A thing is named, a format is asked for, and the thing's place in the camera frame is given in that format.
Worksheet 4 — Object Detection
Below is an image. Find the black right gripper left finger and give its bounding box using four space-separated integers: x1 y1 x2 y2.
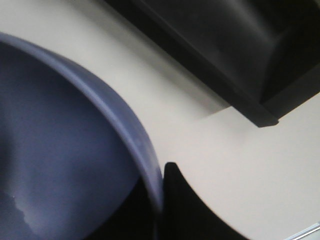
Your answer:
86 179 154 240

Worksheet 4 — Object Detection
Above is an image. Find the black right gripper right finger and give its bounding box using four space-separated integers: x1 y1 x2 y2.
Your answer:
162 162 246 240

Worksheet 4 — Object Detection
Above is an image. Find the blue ceramic bowl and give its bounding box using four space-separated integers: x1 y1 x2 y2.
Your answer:
0 33 164 240

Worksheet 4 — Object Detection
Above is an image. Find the black range hood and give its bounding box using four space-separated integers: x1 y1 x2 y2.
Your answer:
108 0 320 128

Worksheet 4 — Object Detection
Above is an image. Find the grey window frame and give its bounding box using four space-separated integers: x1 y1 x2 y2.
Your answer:
285 222 320 240

